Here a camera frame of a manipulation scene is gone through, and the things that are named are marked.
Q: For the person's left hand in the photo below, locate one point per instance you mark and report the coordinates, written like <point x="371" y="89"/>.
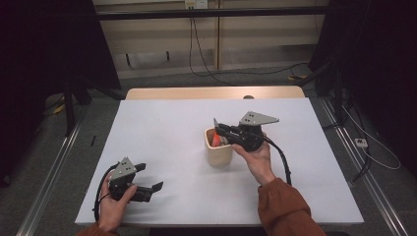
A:
<point x="111" y="213"/>

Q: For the black curtain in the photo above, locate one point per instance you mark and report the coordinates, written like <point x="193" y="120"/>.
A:
<point x="39" y="49"/>
<point x="377" y="49"/>

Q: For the small black floor strip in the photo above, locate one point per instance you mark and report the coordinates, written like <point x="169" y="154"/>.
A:
<point x="93" y="141"/>

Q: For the cream pen holder cup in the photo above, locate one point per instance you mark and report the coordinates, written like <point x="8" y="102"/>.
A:
<point x="219" y="155"/>

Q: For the wooden table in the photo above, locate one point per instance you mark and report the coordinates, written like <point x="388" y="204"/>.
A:
<point x="196" y="93"/>

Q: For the orange marker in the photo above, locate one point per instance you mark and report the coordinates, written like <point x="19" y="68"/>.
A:
<point x="216" y="140"/>

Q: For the black horizontal rail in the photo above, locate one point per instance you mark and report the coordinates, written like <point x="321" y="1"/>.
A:
<point x="196" y="13"/>

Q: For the white wall socket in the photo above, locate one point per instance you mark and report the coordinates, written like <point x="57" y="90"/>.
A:
<point x="196" y="4"/>

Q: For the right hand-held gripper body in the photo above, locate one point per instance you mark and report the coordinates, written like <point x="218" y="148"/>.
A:
<point x="250" y="137"/>

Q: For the aluminium floor rail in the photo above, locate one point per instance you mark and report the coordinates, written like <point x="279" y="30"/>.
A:
<point x="49" y="183"/>
<point x="370" y="177"/>

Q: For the person's right hand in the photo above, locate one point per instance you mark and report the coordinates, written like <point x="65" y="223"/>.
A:
<point x="259" y="164"/>

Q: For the white power adapter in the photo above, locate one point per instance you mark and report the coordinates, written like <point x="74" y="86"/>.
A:
<point x="361" y="143"/>

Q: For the black stand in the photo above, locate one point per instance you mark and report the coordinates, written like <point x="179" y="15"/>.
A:
<point x="69" y="108"/>
<point x="337" y="85"/>

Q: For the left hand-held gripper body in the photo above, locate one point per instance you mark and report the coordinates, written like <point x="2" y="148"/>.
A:
<point x="123" y="172"/>

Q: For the green and white glue stick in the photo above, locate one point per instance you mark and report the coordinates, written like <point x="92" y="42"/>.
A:
<point x="223" y="141"/>

